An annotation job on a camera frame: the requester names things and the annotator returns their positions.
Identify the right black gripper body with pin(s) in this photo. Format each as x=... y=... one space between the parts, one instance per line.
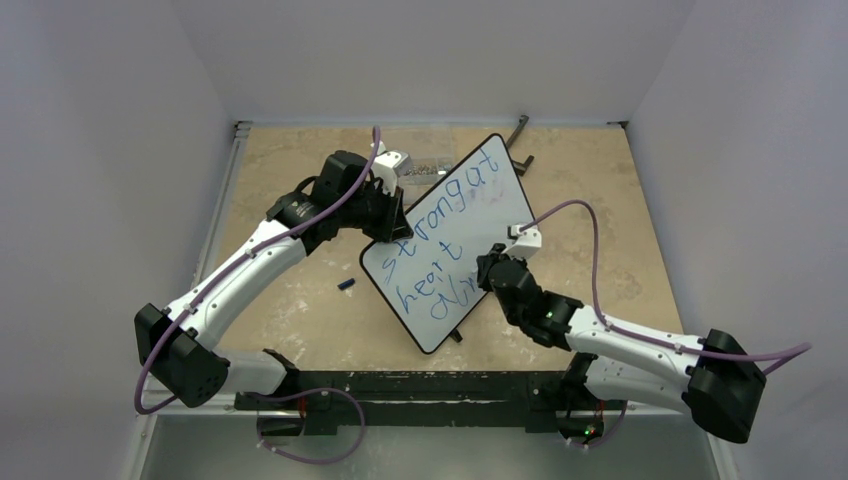
x=491 y=266

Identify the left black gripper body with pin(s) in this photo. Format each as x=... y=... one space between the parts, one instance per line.
x=377 y=211

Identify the white whiteboard black frame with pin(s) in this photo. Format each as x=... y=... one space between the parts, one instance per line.
x=429 y=280

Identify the blue marker cap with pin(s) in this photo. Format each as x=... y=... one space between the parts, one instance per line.
x=346 y=284

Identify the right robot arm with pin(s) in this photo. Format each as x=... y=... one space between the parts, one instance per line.
x=711 y=378

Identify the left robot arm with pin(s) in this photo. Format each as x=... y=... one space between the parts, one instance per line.
x=292 y=229

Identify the clear plastic screw box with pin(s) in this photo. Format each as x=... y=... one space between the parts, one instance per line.
x=430 y=148

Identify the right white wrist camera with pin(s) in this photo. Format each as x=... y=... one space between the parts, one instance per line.
x=524 y=242

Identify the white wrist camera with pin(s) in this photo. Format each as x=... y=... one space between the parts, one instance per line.
x=389 y=166
x=524 y=242

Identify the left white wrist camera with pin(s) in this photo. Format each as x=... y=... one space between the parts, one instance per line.
x=389 y=166

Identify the aluminium rail frame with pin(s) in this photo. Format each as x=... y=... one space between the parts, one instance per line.
x=174 y=343

